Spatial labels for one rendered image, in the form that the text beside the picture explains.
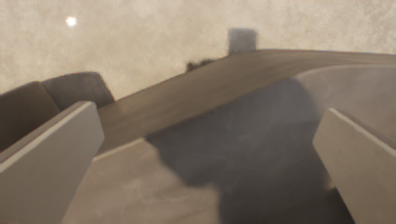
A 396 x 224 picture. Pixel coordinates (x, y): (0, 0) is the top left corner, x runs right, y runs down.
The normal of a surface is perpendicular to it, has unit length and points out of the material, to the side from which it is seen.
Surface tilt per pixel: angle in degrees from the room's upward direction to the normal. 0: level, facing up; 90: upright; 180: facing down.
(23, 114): 79
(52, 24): 0
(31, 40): 0
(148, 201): 0
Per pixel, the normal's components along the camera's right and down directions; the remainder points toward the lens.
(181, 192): 0.20, 0.37
